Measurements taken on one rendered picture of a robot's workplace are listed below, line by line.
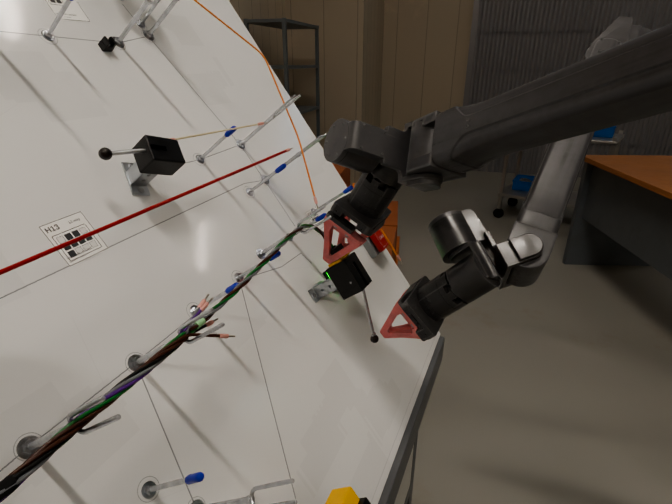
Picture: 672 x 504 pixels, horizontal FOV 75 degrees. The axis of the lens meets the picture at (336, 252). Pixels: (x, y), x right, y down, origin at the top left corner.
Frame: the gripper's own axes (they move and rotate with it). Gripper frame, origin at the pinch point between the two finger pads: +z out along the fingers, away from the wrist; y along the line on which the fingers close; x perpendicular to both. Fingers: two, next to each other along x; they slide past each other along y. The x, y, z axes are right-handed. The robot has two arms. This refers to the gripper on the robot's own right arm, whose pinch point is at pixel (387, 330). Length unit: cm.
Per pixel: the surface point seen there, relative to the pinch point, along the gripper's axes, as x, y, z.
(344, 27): -218, -451, 90
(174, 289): -23.5, 24.8, 3.3
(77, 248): -31.9, 32.4, 1.7
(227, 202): -31.2, 8.1, 2.4
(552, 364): 98, -164, 45
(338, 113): -157, -453, 162
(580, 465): 108, -100, 38
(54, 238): -33.6, 33.9, 1.4
